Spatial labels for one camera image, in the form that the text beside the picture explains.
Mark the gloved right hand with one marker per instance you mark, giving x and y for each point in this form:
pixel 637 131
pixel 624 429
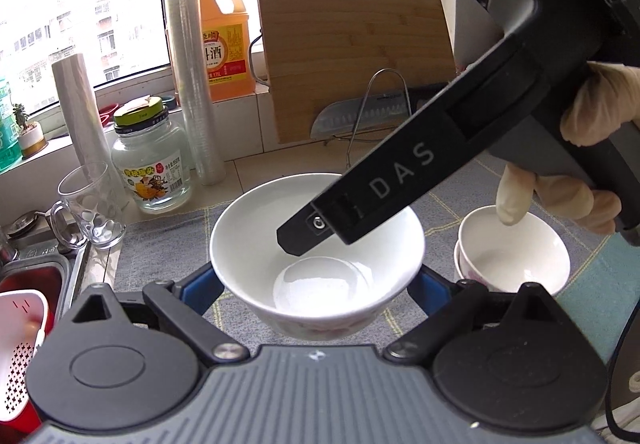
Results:
pixel 609 99

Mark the white pink colander basket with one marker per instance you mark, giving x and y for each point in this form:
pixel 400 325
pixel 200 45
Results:
pixel 24 318

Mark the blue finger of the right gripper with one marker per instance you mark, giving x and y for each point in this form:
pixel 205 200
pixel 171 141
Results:
pixel 303 231

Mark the black handled kitchen knife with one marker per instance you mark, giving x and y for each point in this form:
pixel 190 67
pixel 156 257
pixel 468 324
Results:
pixel 377 110

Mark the steel sink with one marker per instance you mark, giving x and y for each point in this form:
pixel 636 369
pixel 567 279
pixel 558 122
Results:
pixel 42 262

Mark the glass jar green lid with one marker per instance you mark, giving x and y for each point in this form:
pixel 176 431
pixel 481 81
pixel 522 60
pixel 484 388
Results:
pixel 151 155

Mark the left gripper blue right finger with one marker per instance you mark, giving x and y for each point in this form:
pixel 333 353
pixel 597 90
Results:
pixel 430 291

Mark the red wash basin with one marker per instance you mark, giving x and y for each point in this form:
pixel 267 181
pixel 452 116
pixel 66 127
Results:
pixel 29 298

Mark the tall plastic cup stack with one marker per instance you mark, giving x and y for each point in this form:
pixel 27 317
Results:
pixel 184 29

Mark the plastic wrap roll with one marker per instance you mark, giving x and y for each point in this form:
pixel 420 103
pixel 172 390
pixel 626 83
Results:
pixel 78 104

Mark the glass mug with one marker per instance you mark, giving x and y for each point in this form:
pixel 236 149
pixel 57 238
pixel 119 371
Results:
pixel 87 209

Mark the orange cooking wine jug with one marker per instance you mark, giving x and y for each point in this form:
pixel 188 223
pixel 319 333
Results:
pixel 225 41

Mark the small potted plant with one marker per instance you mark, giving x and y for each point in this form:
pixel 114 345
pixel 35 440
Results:
pixel 31 137

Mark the bamboo cutting board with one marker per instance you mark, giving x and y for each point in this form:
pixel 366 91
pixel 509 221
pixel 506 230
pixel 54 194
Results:
pixel 318 52

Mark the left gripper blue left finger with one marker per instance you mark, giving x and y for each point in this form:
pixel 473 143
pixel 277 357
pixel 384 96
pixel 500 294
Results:
pixel 201 289

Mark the metal wire rack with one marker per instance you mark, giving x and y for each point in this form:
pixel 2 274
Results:
pixel 378 73

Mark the white bowl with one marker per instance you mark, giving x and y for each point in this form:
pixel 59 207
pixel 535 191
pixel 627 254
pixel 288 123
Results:
pixel 332 291
pixel 463 268
pixel 506 257

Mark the green dish soap bottle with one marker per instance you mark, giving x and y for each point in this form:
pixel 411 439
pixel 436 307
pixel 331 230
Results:
pixel 10 150

